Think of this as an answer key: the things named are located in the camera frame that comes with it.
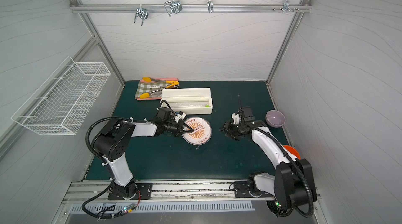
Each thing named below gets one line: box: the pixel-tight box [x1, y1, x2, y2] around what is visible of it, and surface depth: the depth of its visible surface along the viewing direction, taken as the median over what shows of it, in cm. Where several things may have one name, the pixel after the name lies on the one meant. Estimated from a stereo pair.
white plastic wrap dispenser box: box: [159, 87, 214, 115], surface depth 103 cm
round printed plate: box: [182, 116, 212, 146], surface depth 90 cm
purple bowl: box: [265, 109, 286, 128], surface depth 98 cm
